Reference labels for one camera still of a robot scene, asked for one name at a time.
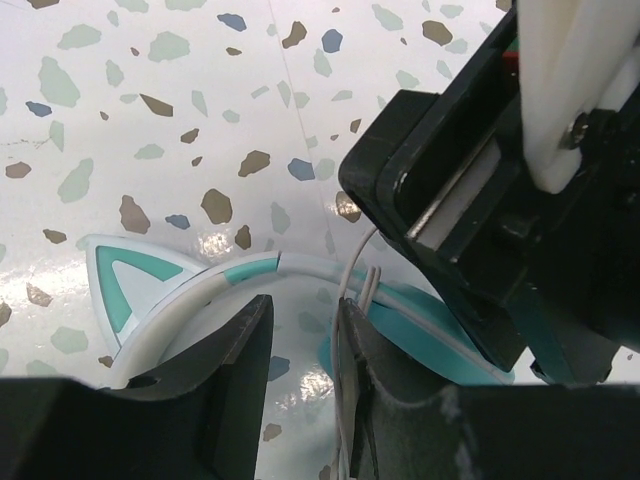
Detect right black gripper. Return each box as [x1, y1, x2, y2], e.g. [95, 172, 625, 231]
[399, 9, 640, 386]

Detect white headphone cable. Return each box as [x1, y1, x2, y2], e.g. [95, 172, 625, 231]
[329, 227, 384, 480]

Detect teal white cat-ear headphones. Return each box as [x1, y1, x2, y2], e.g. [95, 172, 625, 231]
[86, 235, 515, 388]

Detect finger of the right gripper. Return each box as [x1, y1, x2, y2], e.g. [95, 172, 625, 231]
[337, 89, 524, 371]

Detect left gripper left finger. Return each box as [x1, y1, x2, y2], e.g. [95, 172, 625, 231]
[1, 295, 274, 479]

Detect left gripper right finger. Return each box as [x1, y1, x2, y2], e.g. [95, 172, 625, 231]
[337, 300, 639, 479]

